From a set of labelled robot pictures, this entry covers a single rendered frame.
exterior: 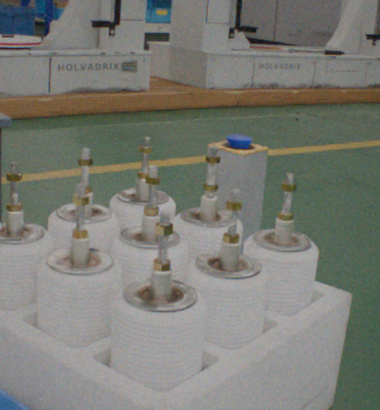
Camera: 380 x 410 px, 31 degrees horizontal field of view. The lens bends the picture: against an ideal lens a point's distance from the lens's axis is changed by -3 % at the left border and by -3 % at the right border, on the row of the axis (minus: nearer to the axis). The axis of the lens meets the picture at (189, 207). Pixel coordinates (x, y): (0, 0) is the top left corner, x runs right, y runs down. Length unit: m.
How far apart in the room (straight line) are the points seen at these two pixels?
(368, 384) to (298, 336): 0.29
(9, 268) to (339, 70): 3.42
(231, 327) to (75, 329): 0.17
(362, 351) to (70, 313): 0.59
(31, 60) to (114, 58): 0.40
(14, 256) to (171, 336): 0.24
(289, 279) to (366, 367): 0.33
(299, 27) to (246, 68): 4.04
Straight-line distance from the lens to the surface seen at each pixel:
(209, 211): 0.93
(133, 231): 0.87
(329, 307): 0.89
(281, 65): 3.77
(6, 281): 0.83
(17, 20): 5.44
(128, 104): 3.14
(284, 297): 0.86
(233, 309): 0.76
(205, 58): 3.47
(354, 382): 1.10
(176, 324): 0.67
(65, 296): 0.75
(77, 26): 3.24
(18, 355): 0.79
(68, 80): 3.06
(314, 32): 7.46
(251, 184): 1.09
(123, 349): 0.70
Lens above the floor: 0.55
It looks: 18 degrees down
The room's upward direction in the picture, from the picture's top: 4 degrees clockwise
